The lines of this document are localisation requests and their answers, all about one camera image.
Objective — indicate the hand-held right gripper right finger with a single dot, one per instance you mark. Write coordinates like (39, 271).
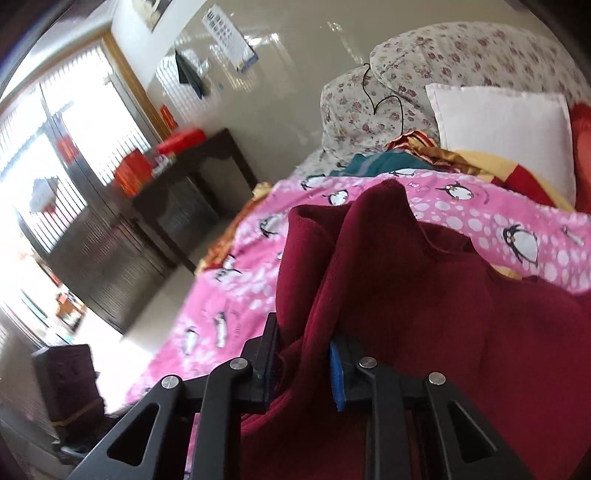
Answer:
(337, 383)

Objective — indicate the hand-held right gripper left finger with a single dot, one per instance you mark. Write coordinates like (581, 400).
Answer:
(264, 364)

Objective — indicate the maroon fleece garment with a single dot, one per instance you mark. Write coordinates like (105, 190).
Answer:
(415, 300)

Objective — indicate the pink penguin print blanket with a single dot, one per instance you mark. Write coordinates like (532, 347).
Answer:
(221, 300)

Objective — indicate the dark lattice door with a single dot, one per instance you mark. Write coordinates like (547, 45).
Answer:
(106, 258)

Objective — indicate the dark wooden side table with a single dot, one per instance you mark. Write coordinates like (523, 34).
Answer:
(198, 152)

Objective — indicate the teal cloth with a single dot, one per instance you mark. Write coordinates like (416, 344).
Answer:
(388, 161)

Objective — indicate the tall red gift box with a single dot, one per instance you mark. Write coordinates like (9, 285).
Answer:
(131, 173)

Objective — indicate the flat red gift box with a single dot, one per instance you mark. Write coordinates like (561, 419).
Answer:
(182, 140)

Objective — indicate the yellow orange patterned blanket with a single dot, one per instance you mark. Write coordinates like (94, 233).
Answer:
(480, 161)

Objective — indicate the small floral pillow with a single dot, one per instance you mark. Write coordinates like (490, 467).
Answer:
(351, 106)

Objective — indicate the red paper on door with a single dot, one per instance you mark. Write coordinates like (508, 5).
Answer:
(68, 148)

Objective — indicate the dark hanging cloth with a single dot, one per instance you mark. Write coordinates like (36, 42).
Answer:
(187, 69)

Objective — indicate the white pillow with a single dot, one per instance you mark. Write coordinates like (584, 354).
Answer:
(498, 120)

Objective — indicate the red heart cushion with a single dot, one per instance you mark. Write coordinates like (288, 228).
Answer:
(582, 147)

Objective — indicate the red paper on wall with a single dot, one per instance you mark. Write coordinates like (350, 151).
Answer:
(168, 118)

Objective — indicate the wall calendar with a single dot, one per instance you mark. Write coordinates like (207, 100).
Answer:
(228, 37)

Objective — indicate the framed wall picture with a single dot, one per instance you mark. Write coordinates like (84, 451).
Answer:
(148, 13)

